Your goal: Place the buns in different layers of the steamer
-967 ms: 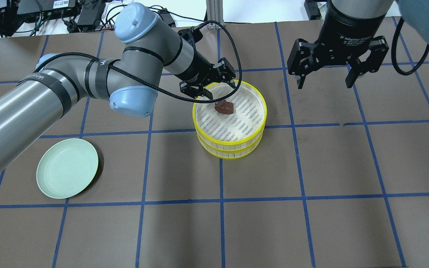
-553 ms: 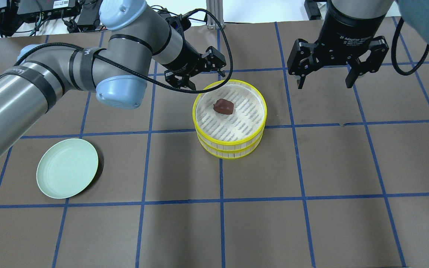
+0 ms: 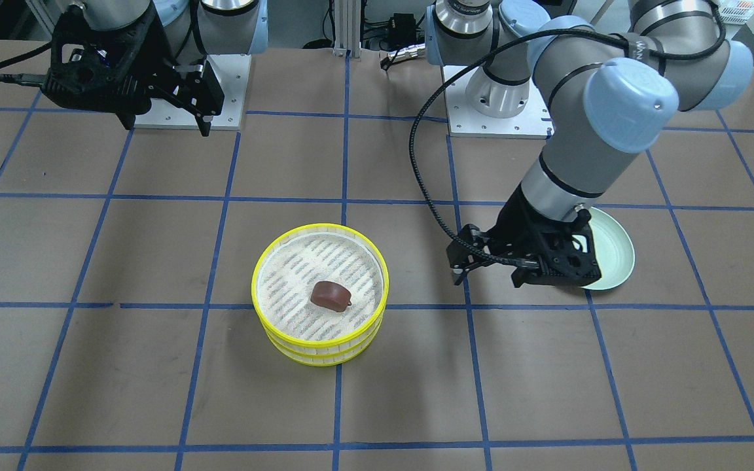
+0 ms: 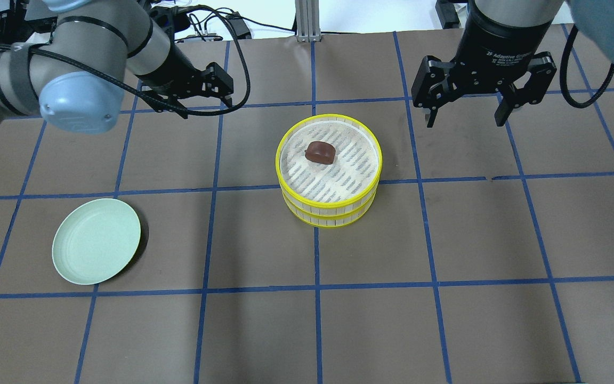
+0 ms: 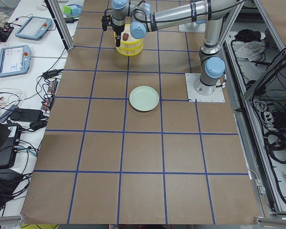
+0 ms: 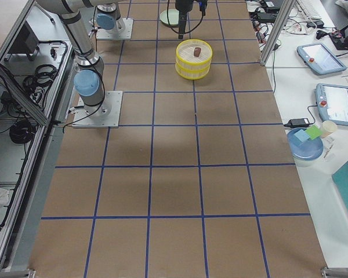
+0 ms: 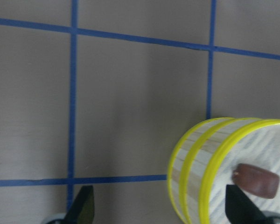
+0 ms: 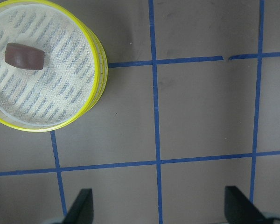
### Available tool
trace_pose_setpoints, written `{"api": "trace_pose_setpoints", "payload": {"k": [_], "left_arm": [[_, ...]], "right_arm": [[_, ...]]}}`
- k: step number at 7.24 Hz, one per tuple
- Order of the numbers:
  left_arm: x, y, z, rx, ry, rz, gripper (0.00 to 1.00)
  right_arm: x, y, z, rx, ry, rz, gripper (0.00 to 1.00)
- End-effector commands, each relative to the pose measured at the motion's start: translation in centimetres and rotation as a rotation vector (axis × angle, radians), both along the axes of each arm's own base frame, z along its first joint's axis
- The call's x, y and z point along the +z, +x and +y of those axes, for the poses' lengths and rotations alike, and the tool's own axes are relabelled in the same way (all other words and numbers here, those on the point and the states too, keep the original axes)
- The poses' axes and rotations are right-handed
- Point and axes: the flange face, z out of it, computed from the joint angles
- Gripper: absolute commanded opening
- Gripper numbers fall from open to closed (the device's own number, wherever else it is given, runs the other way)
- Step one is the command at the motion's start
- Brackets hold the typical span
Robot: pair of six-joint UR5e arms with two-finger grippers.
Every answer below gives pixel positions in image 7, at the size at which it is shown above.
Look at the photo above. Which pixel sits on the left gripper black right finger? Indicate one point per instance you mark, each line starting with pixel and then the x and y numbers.
pixel 239 209

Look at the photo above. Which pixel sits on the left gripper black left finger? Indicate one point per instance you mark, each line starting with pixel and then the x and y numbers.
pixel 82 209

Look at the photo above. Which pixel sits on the brown bun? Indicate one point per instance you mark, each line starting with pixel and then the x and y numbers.
pixel 256 181

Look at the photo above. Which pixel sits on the yellow bamboo steamer layer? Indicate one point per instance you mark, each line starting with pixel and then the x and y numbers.
pixel 178 156
pixel 215 150

